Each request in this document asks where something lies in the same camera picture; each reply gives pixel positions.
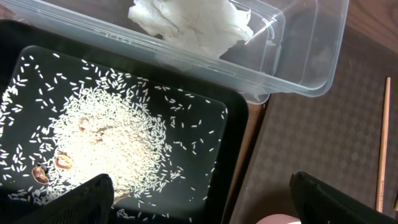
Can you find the pink white bowl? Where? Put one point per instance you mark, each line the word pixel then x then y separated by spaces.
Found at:
pixel 279 219

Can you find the clear plastic bin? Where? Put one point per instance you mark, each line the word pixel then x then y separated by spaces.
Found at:
pixel 295 47

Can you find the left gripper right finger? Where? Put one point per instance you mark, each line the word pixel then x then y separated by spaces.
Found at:
pixel 317 202

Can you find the left wooden chopstick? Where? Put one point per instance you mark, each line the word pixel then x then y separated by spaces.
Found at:
pixel 383 147

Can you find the pile of rice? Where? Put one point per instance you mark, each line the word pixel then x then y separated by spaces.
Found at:
pixel 65 120

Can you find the brown serving tray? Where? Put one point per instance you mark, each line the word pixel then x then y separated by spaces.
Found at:
pixel 334 137

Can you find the white tissue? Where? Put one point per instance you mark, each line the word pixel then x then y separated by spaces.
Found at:
pixel 209 27

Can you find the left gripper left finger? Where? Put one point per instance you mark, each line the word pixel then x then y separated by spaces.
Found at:
pixel 88 203

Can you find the black waste tray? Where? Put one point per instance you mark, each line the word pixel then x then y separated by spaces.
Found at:
pixel 17 36

